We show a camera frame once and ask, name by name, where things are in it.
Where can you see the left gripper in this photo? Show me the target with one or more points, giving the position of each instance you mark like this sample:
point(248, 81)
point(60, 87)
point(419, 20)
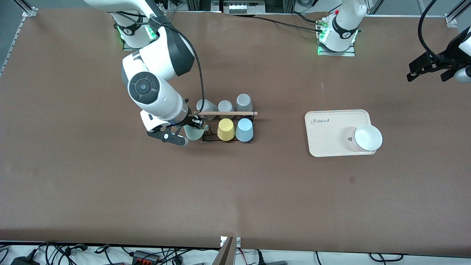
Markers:
point(443, 61)

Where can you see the white power strip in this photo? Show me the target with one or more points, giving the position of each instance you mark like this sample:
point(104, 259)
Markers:
point(239, 7)

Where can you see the camera stand post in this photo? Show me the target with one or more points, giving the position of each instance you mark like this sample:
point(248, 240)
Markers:
point(225, 255)

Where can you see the light blue plastic cup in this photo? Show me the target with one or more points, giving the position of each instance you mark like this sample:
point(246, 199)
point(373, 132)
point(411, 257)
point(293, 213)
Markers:
point(244, 130)

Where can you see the aluminium frame rail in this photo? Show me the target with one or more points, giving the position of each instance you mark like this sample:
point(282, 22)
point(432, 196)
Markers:
point(29, 11)
point(452, 19)

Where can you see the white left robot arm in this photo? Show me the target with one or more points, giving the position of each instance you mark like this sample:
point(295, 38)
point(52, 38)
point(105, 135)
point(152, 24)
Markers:
point(340, 33)

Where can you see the white round bowl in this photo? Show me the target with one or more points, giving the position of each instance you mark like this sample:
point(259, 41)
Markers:
point(368, 138)

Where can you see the black red connector block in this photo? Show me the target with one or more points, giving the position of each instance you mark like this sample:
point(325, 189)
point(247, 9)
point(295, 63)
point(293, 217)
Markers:
point(145, 257)

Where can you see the cream rectangular tray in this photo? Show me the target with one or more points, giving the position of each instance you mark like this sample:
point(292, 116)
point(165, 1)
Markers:
point(331, 136)

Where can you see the mint green plastic cup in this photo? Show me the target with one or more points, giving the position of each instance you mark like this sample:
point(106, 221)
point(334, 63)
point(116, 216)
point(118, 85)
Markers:
point(193, 133)

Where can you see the white label tag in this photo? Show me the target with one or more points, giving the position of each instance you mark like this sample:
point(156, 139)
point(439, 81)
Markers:
point(238, 241)

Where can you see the yellow plastic cup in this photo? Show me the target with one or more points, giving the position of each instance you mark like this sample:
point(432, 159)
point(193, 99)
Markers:
point(225, 129)

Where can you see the pale grey plastic cup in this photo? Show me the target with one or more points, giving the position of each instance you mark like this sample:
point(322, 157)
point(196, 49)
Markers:
point(208, 106)
point(244, 101)
point(225, 106)

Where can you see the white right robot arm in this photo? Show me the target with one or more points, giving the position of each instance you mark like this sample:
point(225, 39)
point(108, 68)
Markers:
point(154, 92)

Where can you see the black power adapter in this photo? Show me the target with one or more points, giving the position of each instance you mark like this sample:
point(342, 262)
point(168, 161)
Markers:
point(24, 261)

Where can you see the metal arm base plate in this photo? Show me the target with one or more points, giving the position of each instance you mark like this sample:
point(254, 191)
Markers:
point(349, 53)
point(127, 47)

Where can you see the wooden rack rod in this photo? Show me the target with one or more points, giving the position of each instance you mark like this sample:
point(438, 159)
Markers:
point(235, 113)

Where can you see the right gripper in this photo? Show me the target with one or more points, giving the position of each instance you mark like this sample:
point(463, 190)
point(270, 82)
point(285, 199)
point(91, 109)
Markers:
point(191, 120)

